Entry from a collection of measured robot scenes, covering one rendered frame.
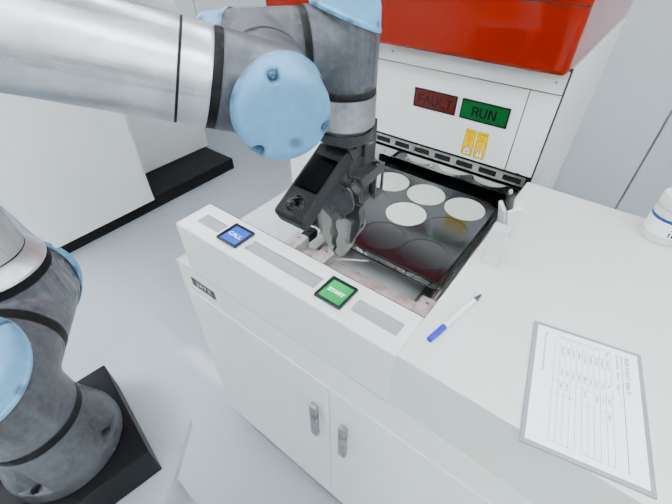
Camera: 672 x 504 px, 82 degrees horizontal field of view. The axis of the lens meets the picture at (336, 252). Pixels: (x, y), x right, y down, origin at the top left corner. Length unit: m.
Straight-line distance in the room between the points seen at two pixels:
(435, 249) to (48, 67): 0.75
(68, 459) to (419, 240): 0.72
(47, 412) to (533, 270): 0.77
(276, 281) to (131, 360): 1.32
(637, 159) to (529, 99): 1.66
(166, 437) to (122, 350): 1.28
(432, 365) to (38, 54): 0.54
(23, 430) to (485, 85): 1.02
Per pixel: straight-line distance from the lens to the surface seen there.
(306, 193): 0.49
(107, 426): 0.69
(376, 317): 0.66
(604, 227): 0.99
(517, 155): 1.06
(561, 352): 0.69
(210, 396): 1.74
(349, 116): 0.48
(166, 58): 0.31
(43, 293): 0.64
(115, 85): 0.31
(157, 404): 0.79
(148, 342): 1.99
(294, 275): 0.72
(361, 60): 0.46
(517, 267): 0.80
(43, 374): 0.59
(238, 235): 0.82
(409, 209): 1.00
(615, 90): 2.52
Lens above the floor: 1.46
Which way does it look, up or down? 41 degrees down
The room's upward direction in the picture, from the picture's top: straight up
